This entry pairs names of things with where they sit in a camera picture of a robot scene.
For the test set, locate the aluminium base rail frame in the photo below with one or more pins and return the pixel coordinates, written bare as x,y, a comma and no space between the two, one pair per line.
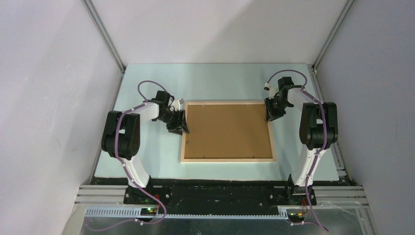
342,207

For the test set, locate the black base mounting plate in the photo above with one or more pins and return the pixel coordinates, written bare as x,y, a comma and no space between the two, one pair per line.
215,197

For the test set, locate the wooden picture frame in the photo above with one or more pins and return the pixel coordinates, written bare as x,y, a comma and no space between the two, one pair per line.
227,160

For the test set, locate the corner aluminium profile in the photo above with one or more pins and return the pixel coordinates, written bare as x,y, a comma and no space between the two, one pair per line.
333,32
104,34

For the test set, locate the left corner aluminium profile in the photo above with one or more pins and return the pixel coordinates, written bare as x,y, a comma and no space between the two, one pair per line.
104,34

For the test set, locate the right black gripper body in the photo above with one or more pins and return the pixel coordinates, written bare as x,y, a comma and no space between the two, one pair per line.
280,105

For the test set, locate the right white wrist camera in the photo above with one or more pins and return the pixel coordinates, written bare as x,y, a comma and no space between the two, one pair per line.
272,90

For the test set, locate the right corner aluminium profile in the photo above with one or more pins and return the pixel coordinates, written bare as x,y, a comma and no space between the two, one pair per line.
333,32

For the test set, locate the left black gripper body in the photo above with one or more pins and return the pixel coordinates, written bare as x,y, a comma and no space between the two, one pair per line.
172,121

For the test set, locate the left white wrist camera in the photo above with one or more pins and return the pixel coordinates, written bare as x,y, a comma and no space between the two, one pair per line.
176,105

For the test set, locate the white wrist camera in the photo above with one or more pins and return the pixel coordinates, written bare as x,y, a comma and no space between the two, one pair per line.
176,105
272,90

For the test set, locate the brown backing board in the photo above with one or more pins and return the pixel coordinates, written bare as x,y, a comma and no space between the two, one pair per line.
227,129

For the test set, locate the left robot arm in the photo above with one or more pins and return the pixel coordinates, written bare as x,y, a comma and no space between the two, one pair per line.
121,140

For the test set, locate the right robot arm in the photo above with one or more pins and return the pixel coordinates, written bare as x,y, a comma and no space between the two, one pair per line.
318,131

